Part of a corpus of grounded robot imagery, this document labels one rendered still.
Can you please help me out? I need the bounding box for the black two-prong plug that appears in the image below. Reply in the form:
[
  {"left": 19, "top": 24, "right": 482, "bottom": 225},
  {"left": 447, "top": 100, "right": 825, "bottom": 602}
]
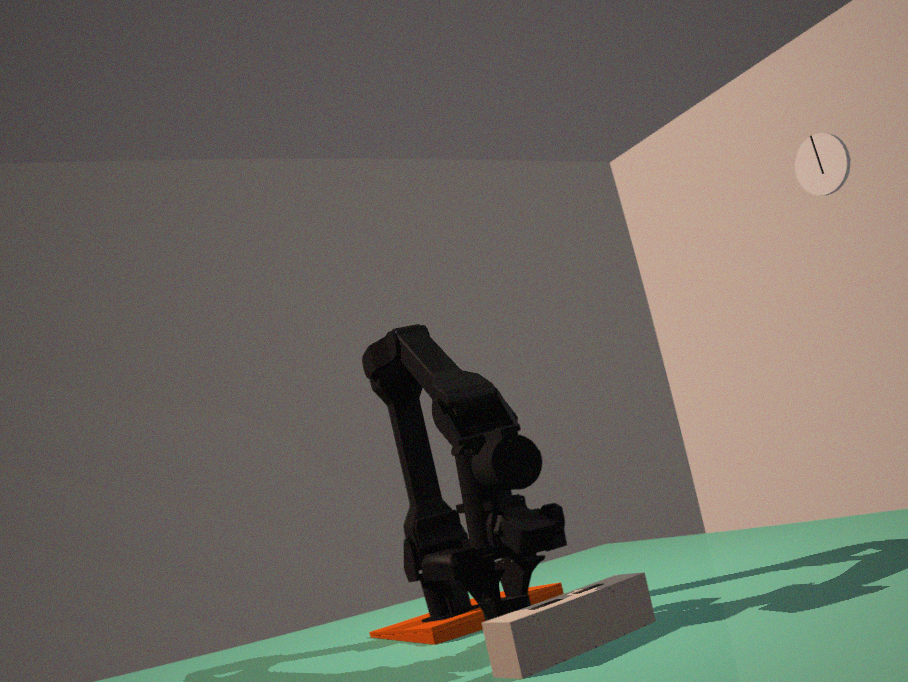
[{"left": 501, "top": 595, "right": 531, "bottom": 615}]

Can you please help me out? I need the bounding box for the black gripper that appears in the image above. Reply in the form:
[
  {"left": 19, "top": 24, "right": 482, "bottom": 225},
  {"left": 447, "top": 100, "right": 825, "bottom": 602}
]
[{"left": 421, "top": 490, "right": 546, "bottom": 620}]

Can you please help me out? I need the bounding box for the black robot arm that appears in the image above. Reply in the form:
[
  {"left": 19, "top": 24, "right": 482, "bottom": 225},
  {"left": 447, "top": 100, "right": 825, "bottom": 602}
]
[{"left": 362, "top": 324, "right": 565, "bottom": 622}]

